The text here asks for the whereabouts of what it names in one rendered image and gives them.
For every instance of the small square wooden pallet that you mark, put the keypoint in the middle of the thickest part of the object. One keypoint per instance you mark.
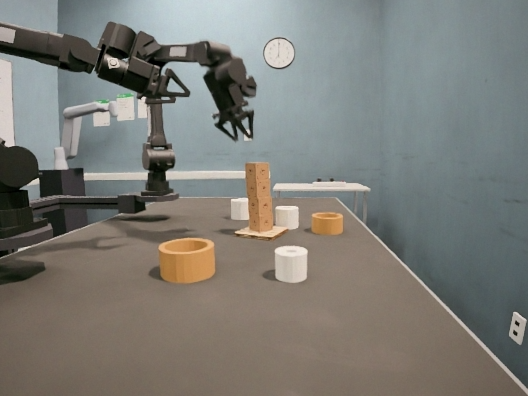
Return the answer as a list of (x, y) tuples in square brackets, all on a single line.
[(268, 235)]

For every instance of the orange-brown open cup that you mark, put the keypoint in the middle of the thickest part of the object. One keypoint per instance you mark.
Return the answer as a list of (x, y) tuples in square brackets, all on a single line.
[(327, 223)]

